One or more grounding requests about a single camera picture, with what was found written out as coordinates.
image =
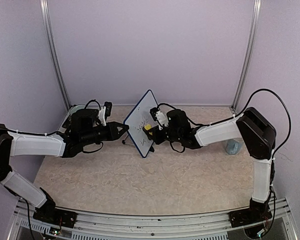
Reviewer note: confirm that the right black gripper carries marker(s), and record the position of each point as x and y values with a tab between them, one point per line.
156	138

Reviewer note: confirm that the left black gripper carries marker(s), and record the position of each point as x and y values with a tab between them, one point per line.
113	133

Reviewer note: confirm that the yellow whiteboard eraser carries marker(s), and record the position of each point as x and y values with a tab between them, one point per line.
147	127

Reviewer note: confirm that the blue framed whiteboard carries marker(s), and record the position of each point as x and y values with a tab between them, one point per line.
138	118

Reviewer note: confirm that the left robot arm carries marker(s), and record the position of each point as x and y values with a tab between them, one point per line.
81	127

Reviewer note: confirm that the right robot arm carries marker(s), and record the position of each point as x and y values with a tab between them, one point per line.
258	135

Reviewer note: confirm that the whiteboard metal stand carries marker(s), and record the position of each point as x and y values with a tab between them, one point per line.
131	144

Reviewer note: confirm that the light green bowl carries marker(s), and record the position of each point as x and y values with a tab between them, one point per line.
76	108

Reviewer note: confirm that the black patterned square plate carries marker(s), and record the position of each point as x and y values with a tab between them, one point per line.
67	123

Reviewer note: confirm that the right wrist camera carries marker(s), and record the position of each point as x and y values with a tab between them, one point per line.
158	116

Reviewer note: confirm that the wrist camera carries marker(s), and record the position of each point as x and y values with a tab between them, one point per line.
105	112
158	116

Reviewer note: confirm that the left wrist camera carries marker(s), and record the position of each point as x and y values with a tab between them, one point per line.
105	112

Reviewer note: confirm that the front aluminium rail base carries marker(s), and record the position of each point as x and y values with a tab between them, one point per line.
215	225

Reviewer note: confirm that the right aluminium frame post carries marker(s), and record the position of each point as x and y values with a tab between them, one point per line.
248	53

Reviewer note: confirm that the aluminium frame post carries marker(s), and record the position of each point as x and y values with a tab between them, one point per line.
53	53
248	53

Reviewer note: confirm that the left aluminium frame post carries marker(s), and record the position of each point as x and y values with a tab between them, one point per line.
53	53

